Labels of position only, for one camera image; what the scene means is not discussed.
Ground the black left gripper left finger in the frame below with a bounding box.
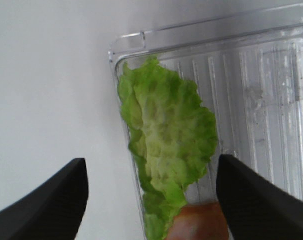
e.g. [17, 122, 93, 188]
[0, 158, 89, 240]

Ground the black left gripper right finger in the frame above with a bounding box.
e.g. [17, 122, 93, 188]
[216, 154, 303, 240]

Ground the brown bacon strip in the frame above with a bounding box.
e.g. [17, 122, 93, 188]
[166, 202, 229, 240]

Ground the green lettuce leaf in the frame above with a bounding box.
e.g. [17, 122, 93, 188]
[118, 57, 218, 240]

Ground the left clear plastic tray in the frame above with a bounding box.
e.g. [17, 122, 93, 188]
[109, 1, 303, 240]

